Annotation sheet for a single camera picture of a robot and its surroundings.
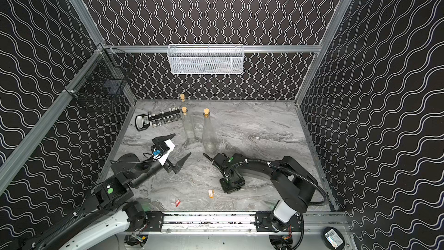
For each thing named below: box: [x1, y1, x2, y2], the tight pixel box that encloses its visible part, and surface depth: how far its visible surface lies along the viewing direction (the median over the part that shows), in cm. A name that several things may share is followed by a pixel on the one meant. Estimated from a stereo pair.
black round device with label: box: [322, 226, 346, 250], surface depth 71 cm
